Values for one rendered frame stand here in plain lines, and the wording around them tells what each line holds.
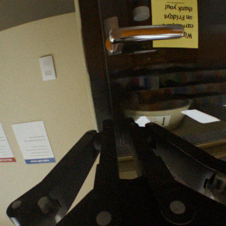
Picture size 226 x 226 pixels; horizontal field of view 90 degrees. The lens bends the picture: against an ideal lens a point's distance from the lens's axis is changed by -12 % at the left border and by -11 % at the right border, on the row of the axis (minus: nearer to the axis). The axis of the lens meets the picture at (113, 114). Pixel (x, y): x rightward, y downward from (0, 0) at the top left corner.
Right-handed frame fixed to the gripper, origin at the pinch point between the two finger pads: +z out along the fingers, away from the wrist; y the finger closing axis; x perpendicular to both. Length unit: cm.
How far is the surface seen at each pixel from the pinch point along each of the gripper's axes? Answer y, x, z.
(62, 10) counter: -17, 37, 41
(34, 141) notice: -49, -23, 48
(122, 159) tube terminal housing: 0.0, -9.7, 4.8
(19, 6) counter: -30, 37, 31
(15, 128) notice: -58, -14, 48
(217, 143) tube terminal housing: 21.0, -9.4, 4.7
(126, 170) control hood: 0.4, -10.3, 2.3
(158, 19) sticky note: 7.7, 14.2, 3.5
